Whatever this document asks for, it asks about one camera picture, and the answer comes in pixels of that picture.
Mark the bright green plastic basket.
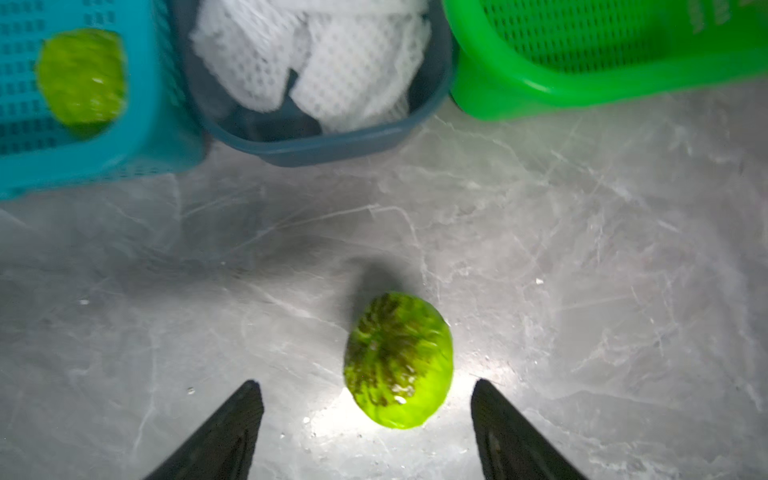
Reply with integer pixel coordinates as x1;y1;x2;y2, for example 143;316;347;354
444;0;767;121

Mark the dark-topped green custard apple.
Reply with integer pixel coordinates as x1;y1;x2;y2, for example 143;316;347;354
343;292;454;430

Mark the grey bin of nets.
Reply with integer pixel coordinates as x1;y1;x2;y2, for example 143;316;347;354
167;1;458;168

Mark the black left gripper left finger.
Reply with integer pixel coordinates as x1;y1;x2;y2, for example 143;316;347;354
146;380;264;480

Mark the green custard apple at edge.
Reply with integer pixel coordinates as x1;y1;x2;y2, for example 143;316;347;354
35;28;127;138

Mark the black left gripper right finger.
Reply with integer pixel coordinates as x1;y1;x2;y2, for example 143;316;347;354
470;379;586;480

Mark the teal plastic basket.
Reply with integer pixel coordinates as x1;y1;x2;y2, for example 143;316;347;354
1;0;205;199

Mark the pile of white foam nets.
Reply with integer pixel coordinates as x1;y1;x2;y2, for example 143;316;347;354
190;1;431;133

